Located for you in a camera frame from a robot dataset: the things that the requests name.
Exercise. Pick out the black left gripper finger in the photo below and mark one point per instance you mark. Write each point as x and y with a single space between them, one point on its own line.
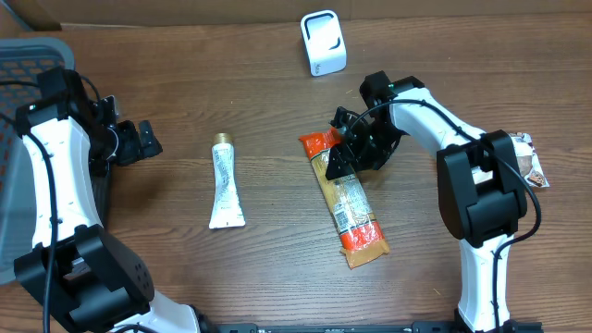
150 146
129 147

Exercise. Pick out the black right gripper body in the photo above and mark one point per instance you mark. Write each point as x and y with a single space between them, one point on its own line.
373 150

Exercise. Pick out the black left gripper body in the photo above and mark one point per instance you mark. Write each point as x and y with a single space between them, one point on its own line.
105 149

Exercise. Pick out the red orange pasta package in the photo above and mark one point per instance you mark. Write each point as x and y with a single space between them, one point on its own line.
361 236

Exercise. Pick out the white tube gold cap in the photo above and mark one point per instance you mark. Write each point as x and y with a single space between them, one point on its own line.
227 211

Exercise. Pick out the beige plastic pouch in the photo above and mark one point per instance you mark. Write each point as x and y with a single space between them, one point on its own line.
528 161

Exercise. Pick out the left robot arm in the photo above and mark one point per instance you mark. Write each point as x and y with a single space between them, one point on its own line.
85 278

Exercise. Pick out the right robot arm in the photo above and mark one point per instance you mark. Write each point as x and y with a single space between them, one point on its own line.
481 193

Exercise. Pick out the white barcode scanner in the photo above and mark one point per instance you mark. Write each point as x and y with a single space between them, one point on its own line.
323 42

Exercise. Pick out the grey plastic mesh basket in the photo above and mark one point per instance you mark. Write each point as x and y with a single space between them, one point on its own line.
17 191

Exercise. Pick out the brown cardboard backdrop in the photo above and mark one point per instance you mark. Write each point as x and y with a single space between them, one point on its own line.
51 14

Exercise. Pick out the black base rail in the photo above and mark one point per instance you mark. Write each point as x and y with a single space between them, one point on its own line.
415 327

